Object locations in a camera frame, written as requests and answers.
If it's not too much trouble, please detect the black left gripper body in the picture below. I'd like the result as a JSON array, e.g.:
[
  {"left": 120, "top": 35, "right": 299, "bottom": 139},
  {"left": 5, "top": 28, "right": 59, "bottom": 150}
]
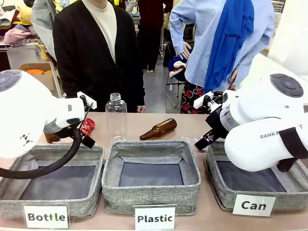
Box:
[{"left": 44, "top": 121, "right": 81, "bottom": 140}]

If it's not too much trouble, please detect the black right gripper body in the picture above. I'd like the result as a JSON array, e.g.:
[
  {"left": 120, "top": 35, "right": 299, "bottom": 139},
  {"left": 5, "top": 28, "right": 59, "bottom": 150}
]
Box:
[{"left": 205, "top": 105, "right": 232, "bottom": 140}]

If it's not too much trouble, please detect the crushed red can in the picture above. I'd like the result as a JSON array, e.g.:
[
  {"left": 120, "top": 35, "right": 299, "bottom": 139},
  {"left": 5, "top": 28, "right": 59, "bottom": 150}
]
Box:
[{"left": 80, "top": 117, "right": 96, "bottom": 137}]

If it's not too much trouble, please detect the crushed clear plastic bottle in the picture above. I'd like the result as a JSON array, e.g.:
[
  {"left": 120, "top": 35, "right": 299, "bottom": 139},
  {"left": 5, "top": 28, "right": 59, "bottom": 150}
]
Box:
[{"left": 110, "top": 135, "right": 126, "bottom": 145}]

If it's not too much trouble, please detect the person's right forearm black sleeve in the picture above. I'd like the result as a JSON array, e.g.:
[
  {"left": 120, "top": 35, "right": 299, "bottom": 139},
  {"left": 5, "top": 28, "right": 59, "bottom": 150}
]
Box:
[{"left": 53, "top": 57, "right": 81, "bottom": 99}]

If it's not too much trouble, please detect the person's left forearm black sleeve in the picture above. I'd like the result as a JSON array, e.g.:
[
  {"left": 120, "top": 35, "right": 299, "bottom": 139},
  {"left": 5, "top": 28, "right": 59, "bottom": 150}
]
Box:
[{"left": 128, "top": 69, "right": 146, "bottom": 107}]

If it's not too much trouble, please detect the grey basket labelled Bottle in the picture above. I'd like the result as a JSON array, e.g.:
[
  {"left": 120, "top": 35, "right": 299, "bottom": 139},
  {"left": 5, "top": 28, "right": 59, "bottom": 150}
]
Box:
[{"left": 0, "top": 143, "right": 105, "bottom": 220}]

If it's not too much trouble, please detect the grey basket labelled Plastic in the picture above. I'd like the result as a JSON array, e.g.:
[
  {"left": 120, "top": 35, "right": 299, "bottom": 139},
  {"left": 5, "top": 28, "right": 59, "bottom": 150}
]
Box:
[{"left": 101, "top": 140, "right": 202, "bottom": 216}]

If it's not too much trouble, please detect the grey basket labelled Can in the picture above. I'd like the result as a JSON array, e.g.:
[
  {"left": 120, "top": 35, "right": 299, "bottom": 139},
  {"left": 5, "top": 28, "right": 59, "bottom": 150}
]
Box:
[{"left": 204, "top": 140, "right": 308, "bottom": 213}]

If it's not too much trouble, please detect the white Can label sign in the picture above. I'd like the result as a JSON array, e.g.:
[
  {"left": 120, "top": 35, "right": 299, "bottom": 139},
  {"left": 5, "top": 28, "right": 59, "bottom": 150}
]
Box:
[{"left": 231, "top": 194, "right": 277, "bottom": 218}]

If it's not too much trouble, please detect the black floral skirt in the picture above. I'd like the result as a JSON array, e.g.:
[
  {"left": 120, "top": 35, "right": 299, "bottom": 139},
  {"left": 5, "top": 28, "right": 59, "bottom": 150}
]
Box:
[{"left": 180, "top": 81, "right": 228, "bottom": 115}]

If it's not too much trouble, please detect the mannequin hand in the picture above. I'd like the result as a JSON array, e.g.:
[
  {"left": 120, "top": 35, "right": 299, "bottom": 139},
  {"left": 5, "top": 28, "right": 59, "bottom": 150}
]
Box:
[
  {"left": 228, "top": 68, "right": 240, "bottom": 85},
  {"left": 179, "top": 41, "right": 193, "bottom": 60}
]

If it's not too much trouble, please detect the white table leg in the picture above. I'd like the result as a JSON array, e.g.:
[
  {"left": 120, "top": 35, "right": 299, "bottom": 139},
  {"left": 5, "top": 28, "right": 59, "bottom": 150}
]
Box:
[{"left": 49, "top": 61, "right": 65, "bottom": 98}]

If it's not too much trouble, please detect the cardboard box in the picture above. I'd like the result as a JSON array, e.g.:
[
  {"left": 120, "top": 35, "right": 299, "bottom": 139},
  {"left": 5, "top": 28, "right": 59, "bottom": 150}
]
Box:
[{"left": 17, "top": 63, "right": 61, "bottom": 91}]

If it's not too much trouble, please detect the black folding chair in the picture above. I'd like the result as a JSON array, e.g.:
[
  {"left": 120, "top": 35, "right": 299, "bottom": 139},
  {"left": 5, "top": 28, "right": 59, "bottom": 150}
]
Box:
[{"left": 165, "top": 40, "right": 186, "bottom": 108}]

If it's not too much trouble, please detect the pile of clothes on chair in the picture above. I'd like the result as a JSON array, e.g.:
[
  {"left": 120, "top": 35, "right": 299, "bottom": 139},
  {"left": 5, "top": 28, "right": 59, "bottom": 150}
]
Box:
[{"left": 167, "top": 54, "right": 191, "bottom": 79}]

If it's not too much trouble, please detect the person in black cardigan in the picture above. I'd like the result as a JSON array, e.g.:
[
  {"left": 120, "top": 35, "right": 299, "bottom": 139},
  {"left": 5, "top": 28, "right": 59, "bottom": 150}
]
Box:
[{"left": 52, "top": 0, "right": 146, "bottom": 114}]

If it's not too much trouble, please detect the blue scarf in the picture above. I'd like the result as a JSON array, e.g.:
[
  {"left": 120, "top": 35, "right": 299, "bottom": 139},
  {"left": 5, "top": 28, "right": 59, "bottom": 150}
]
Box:
[{"left": 203, "top": 0, "right": 255, "bottom": 95}]

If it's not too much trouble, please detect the white Bottle label sign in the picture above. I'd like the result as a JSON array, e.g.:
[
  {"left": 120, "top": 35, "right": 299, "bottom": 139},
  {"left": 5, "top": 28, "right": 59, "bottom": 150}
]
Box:
[{"left": 23, "top": 203, "right": 70, "bottom": 230}]

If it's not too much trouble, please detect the white Plastic label sign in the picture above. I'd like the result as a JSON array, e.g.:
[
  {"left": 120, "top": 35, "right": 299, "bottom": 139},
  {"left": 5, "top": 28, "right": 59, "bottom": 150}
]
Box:
[{"left": 133, "top": 204, "right": 178, "bottom": 231}]

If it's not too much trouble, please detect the person in blue shirt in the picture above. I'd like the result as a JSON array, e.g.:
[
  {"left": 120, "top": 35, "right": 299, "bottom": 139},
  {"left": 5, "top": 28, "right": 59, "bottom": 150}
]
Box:
[{"left": 169, "top": 0, "right": 275, "bottom": 94}]

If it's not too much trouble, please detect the grey hanging jacket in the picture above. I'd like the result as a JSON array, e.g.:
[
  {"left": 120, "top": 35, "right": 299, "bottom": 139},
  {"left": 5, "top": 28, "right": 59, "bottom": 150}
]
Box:
[{"left": 30, "top": 0, "right": 60, "bottom": 62}]

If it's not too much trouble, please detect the pile of colourful clothes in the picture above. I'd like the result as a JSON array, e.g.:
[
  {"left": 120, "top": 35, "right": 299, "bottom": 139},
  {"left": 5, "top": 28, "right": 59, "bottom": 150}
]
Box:
[{"left": 0, "top": 4, "right": 41, "bottom": 48}]

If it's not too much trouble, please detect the person in dark red top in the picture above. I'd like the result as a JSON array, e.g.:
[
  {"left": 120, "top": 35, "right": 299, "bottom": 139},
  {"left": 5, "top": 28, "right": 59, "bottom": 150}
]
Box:
[{"left": 137, "top": 0, "right": 174, "bottom": 73}]

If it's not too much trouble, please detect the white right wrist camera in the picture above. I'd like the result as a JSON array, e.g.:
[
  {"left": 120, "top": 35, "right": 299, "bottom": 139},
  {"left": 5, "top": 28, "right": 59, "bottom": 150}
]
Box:
[{"left": 193, "top": 91, "right": 215, "bottom": 108}]

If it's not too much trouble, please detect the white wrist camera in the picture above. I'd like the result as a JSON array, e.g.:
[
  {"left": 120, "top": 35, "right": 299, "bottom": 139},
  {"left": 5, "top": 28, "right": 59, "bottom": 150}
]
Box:
[
  {"left": 193, "top": 91, "right": 215, "bottom": 108},
  {"left": 77, "top": 91, "right": 98, "bottom": 109}
]

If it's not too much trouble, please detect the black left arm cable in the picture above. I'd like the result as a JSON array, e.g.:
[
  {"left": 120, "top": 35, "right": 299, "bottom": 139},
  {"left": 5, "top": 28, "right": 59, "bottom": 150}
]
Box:
[{"left": 0, "top": 128, "right": 83, "bottom": 180}]

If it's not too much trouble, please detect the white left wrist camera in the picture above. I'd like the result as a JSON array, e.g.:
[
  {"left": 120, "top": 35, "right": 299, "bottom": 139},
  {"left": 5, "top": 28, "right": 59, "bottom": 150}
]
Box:
[{"left": 77, "top": 91, "right": 98, "bottom": 109}]

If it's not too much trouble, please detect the black right arm strap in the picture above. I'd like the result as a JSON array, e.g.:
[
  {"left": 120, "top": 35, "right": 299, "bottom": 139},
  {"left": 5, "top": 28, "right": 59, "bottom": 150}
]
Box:
[{"left": 278, "top": 127, "right": 308, "bottom": 173}]

